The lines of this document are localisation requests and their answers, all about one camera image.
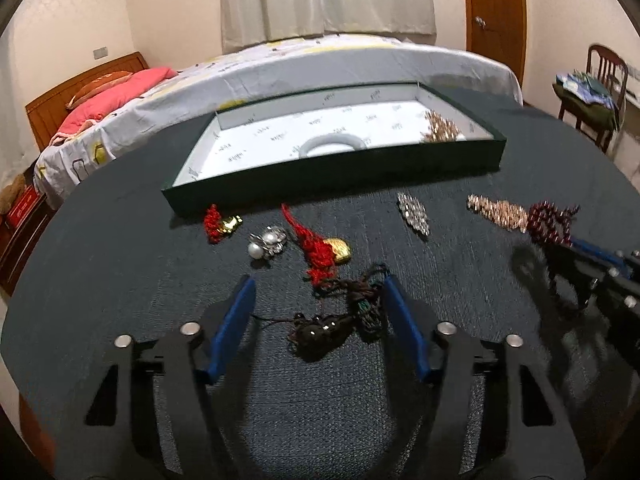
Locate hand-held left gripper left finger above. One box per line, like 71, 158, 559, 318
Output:
52, 274, 258, 480

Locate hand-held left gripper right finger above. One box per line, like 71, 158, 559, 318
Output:
382, 264, 586, 480

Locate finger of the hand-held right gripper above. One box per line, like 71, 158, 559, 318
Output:
575, 265, 640, 356
570, 236, 640, 281

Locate dark red bead bracelet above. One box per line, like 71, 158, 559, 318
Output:
527, 201, 581, 306

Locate black gourd pendant cord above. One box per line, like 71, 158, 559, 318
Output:
250, 263, 391, 363

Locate small red knot charm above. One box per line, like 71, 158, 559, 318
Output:
202, 204, 244, 245

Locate large red knot charm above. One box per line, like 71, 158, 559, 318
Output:
281, 203, 352, 286

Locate dark green tray box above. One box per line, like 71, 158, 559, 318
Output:
161, 81, 507, 217

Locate pearl silver brooch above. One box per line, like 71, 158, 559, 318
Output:
247, 225, 290, 261

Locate crystal rhinestone brooch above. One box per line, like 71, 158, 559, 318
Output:
397, 192, 431, 237

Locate dark green tablecloth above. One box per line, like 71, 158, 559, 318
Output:
0, 87, 640, 480

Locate folded clothes pile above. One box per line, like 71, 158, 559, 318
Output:
552, 71, 618, 111

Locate white bangle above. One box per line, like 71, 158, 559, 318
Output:
299, 133, 368, 157

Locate wooden chair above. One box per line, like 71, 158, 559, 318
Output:
557, 44, 628, 153

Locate wooden nightstand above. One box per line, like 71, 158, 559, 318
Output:
0, 185, 58, 296

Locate brown stuffed toy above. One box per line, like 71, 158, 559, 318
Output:
0, 175, 26, 216

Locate pink blanket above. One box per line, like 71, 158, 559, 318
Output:
52, 66, 178, 143

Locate bed with patterned sheet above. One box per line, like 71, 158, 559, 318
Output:
32, 34, 523, 211

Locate wooden door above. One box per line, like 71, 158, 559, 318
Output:
461, 0, 527, 88

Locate orange pillow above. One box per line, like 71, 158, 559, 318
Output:
66, 71, 133, 109

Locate wooden headboard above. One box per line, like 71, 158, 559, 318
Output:
25, 52, 150, 153

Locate rose gold link bracelet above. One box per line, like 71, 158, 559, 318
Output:
467, 194, 531, 233

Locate gold chain bracelet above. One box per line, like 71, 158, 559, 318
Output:
421, 110, 466, 142

